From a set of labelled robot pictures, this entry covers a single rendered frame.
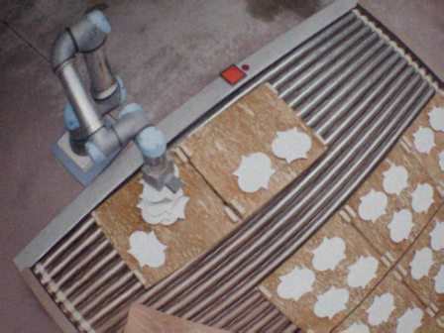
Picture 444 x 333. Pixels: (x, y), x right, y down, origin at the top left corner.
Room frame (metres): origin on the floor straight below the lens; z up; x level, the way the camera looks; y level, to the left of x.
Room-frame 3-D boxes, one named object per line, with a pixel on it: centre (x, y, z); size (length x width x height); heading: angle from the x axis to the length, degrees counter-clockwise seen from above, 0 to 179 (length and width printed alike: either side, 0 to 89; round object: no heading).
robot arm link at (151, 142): (0.80, 0.19, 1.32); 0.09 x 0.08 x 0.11; 35
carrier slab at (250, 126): (0.98, -0.12, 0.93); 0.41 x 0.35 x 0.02; 129
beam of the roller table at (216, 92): (1.16, 0.08, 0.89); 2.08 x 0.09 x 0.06; 132
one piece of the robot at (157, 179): (0.78, 0.18, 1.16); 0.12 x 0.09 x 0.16; 55
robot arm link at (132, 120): (0.87, 0.26, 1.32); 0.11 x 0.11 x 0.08; 35
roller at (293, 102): (1.00, -0.07, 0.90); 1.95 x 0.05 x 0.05; 132
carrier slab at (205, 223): (0.71, 0.21, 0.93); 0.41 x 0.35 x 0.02; 127
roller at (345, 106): (0.88, -0.17, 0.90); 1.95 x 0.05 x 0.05; 132
